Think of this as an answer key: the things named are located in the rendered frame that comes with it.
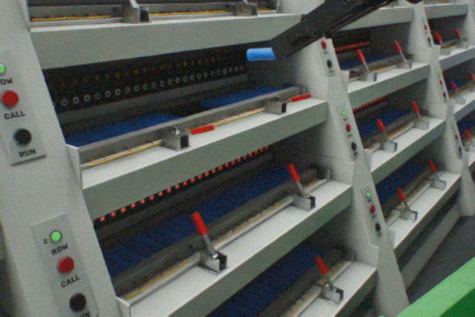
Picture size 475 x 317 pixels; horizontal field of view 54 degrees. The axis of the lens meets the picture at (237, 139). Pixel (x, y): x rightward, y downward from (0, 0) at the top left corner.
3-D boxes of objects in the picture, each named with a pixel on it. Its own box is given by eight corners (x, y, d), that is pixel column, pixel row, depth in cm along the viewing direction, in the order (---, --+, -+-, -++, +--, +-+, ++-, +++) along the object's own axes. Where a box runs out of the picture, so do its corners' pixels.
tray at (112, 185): (326, 120, 101) (329, 76, 98) (84, 224, 56) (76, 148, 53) (251, 106, 113) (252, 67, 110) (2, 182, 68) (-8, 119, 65)
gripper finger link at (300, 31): (321, 27, 63) (311, 28, 61) (293, 44, 66) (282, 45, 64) (318, 17, 63) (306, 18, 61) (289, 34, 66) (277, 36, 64)
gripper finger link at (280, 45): (316, 38, 65) (314, 38, 64) (278, 59, 69) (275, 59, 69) (308, 18, 65) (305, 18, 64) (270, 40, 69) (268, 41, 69)
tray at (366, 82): (427, 77, 154) (433, 34, 150) (345, 112, 108) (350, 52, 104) (369, 70, 166) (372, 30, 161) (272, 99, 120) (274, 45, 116)
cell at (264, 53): (248, 47, 73) (283, 44, 69) (254, 51, 74) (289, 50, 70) (245, 57, 73) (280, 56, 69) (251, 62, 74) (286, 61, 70)
